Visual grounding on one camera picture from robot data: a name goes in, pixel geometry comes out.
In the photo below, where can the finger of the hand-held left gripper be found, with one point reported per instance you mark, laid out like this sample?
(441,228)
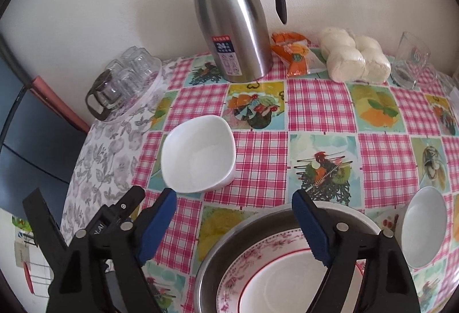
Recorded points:
(127,203)

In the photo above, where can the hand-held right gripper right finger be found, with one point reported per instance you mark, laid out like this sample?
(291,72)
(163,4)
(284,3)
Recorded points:
(310,227)

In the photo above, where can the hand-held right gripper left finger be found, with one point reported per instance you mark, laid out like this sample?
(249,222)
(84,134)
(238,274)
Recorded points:
(157,223)

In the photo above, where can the stainless steel plate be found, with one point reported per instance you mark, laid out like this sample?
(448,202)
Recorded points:
(222,248)

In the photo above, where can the small white bowl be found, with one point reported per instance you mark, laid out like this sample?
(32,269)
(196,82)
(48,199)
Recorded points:
(197,155)

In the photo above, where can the pink floral plate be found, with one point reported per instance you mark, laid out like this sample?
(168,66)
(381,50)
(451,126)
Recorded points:
(236,262)

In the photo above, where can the light blue bowl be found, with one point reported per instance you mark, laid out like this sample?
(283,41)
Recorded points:
(423,230)

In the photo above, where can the dark cabinet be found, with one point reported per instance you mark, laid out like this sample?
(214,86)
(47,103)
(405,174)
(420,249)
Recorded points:
(36,140)

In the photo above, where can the pink board edge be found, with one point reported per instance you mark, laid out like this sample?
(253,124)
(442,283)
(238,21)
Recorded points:
(61,104)

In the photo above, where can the small clear glass cup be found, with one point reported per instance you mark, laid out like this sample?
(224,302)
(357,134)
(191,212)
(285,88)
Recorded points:
(127,83)
(147,67)
(134,54)
(114,66)

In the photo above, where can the clear plastic tray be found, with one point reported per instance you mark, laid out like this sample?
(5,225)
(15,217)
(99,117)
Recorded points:
(154,85)

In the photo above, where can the pink checked plastic tablecloth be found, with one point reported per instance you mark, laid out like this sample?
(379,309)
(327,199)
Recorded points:
(322,101)

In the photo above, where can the bag of white steamed buns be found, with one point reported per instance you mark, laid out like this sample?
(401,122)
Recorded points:
(344,61)

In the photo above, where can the orange snack packet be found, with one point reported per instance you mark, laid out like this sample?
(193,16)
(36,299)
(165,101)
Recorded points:
(294,58)

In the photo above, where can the clear glass mug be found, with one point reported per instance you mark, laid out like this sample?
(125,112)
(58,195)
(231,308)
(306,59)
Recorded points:
(412,58)

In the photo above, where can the stainless steel thermos carafe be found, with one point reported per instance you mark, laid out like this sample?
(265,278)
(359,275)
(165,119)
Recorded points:
(236,29)

